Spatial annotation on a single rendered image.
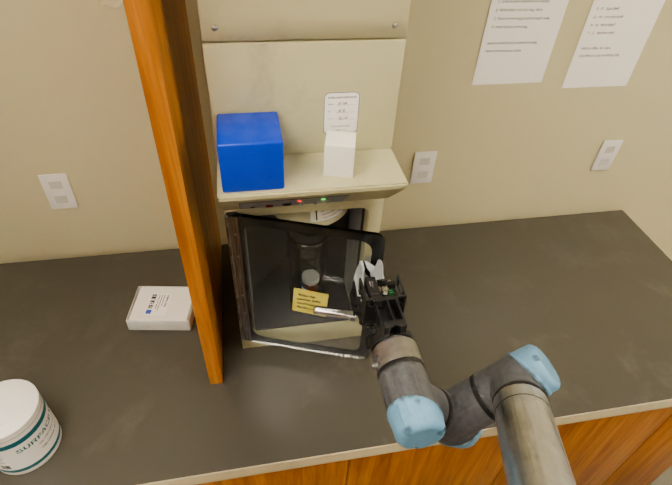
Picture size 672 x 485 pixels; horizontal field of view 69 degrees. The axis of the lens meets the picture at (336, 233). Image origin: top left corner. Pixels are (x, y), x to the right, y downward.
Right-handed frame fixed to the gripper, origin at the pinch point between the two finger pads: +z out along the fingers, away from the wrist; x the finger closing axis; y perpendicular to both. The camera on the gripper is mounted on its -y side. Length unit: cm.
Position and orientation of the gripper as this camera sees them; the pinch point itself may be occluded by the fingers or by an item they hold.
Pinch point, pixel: (364, 269)
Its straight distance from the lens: 96.1
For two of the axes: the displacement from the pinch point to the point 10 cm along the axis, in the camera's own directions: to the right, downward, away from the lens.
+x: -9.8, 0.9, -1.6
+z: -1.8, -6.6, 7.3
